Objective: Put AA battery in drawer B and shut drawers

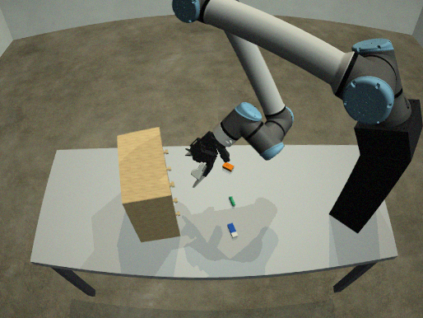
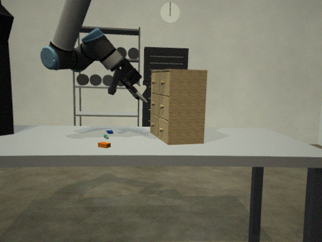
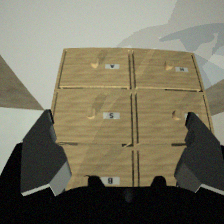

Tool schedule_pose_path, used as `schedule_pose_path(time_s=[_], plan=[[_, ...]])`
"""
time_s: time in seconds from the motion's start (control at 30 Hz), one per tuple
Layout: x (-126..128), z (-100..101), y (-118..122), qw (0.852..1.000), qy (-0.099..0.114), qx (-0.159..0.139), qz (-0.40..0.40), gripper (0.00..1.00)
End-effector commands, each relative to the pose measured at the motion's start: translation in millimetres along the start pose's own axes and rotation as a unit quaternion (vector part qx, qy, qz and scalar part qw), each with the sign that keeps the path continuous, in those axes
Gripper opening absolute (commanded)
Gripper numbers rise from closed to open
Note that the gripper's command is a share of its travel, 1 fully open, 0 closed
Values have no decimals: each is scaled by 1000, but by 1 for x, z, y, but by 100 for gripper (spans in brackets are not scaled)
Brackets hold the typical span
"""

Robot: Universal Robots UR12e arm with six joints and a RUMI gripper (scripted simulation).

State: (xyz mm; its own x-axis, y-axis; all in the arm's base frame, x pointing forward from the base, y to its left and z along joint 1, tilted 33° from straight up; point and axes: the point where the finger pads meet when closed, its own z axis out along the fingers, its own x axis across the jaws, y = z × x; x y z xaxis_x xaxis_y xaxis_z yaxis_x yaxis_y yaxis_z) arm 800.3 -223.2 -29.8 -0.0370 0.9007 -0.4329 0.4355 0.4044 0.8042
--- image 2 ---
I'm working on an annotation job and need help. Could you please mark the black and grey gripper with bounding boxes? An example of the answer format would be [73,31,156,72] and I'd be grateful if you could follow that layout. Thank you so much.
[111,58,147,103]

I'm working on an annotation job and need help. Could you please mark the light wooden chest of drawers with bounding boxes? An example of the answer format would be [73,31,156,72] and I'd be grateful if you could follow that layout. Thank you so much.
[150,69,207,145]

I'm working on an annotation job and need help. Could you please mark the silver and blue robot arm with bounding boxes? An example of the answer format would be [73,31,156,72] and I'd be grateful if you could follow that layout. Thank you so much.
[40,0,123,95]

